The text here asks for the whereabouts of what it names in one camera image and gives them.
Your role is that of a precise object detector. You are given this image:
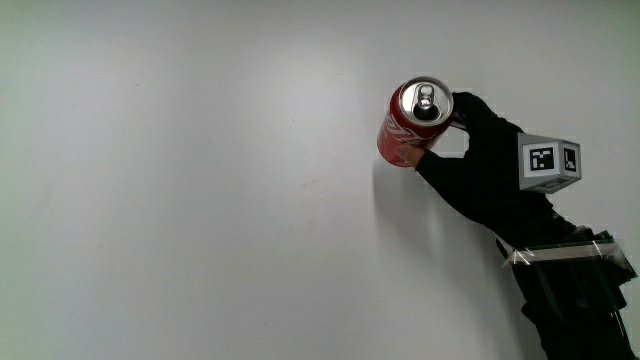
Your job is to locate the person's right hand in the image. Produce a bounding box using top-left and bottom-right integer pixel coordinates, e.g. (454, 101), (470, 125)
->
(394, 91), (583, 247)

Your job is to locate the red cola can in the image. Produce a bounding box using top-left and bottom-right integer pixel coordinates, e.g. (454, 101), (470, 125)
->
(376, 75), (455, 169)

